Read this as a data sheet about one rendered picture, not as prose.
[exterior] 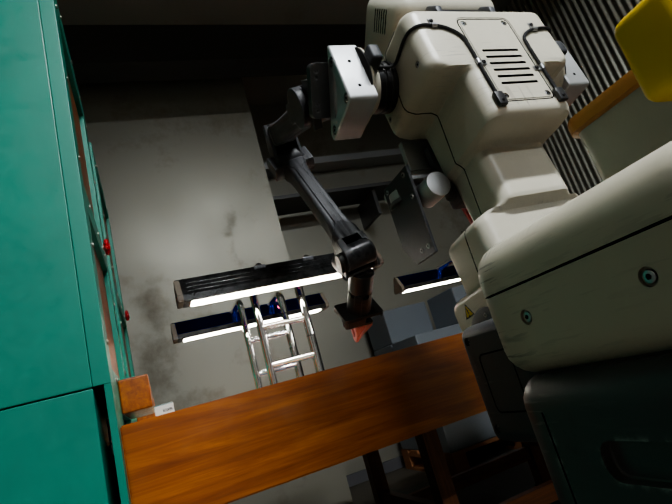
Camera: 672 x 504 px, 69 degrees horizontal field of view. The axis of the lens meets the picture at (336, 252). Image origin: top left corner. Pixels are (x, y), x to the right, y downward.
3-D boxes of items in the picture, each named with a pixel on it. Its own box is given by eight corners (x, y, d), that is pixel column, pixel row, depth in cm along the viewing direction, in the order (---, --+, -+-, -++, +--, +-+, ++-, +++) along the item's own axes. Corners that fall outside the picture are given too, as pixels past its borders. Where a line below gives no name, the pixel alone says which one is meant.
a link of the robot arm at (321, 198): (264, 153, 126) (302, 140, 129) (267, 170, 131) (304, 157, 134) (341, 263, 101) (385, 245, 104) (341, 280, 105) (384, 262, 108)
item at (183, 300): (385, 263, 150) (378, 241, 152) (177, 302, 126) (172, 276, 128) (375, 271, 157) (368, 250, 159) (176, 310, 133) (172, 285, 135)
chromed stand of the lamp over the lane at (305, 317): (356, 400, 135) (314, 251, 147) (288, 421, 127) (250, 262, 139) (334, 404, 152) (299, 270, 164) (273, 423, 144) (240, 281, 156)
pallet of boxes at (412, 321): (526, 423, 411) (479, 293, 441) (597, 421, 341) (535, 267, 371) (406, 468, 369) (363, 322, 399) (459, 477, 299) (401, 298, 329)
